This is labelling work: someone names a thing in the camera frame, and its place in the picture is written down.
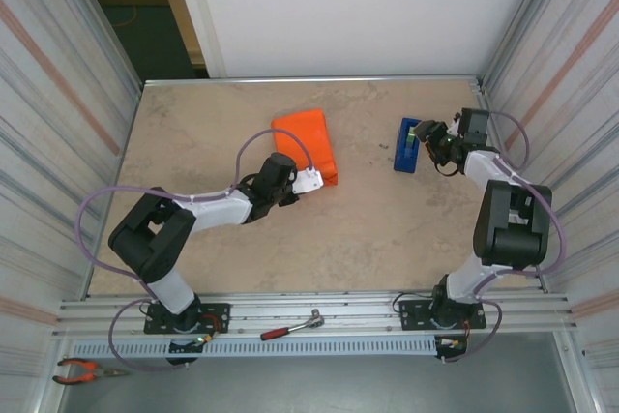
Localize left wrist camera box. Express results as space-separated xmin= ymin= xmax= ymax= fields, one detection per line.
xmin=292 ymin=167 xmax=324 ymax=194

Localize white door frame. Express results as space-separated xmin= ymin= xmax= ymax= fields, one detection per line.
xmin=166 ymin=0 xmax=228 ymax=79

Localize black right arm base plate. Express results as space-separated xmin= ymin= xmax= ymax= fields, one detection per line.
xmin=398 ymin=299 xmax=486 ymax=332

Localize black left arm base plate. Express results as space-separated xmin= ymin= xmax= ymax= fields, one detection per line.
xmin=143 ymin=303 xmax=232 ymax=336

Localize thin aluminium frame rail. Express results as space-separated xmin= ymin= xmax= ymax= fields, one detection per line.
xmin=143 ymin=74 xmax=485 ymax=88

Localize wide aluminium frame rail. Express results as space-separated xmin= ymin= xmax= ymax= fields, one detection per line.
xmin=52 ymin=286 xmax=579 ymax=339

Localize orange handled pliers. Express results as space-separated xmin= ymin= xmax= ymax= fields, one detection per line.
xmin=51 ymin=357 xmax=133 ymax=386

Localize red handled ratchet wrench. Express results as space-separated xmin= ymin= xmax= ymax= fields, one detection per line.
xmin=259 ymin=307 xmax=326 ymax=341

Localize grey slotted cable duct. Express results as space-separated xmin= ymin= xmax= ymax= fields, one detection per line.
xmin=71 ymin=338 xmax=439 ymax=359

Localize blue tape dispenser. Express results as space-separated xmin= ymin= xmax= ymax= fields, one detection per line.
xmin=393 ymin=116 xmax=426 ymax=175

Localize aluminium side frame rail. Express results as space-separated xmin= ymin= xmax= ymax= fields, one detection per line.
xmin=471 ymin=74 xmax=550 ymax=294
xmin=80 ymin=81 xmax=146 ymax=299

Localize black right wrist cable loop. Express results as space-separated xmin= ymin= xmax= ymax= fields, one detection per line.
xmin=431 ymin=159 xmax=459 ymax=178

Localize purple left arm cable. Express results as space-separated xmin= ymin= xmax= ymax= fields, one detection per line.
xmin=76 ymin=128 xmax=315 ymax=371

